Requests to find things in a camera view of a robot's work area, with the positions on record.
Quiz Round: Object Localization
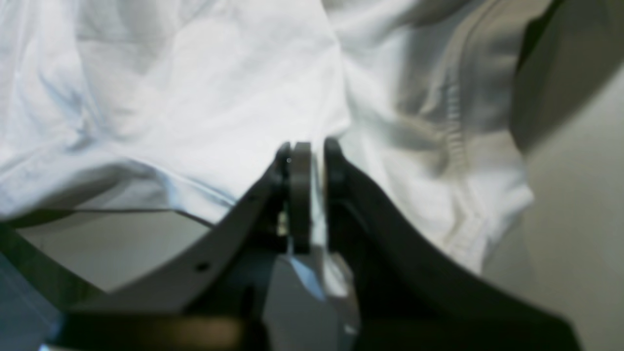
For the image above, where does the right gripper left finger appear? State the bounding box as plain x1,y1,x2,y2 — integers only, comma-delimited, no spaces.
44,142,312,351

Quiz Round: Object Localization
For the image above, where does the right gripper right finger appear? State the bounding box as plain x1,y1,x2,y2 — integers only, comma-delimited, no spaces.
324,138,581,351

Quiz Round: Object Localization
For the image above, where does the white t-shirt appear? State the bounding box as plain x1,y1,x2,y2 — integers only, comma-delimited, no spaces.
1,0,551,274

